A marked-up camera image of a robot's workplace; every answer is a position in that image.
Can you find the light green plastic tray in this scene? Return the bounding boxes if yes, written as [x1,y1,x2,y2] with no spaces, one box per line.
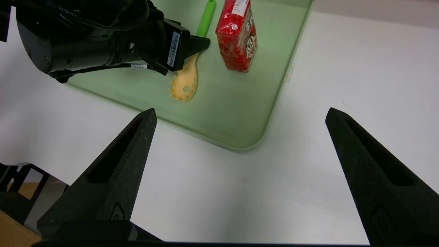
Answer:
[65,0,314,151]

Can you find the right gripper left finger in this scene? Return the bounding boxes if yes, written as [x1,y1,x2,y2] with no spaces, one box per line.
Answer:
[36,108,157,237]

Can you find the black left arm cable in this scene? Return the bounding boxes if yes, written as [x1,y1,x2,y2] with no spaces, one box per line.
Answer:
[48,63,169,84]

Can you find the red drink carton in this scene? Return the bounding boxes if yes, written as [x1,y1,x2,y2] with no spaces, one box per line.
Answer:
[215,0,258,73]

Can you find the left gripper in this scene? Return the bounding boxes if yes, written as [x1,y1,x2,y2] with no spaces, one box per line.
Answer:
[146,17,211,75]

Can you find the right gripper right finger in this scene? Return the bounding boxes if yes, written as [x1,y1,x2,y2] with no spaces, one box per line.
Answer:
[325,107,439,245]

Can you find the yellow pasta spoon green handle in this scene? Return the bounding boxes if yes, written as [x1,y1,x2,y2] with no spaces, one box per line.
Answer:
[168,0,217,102]

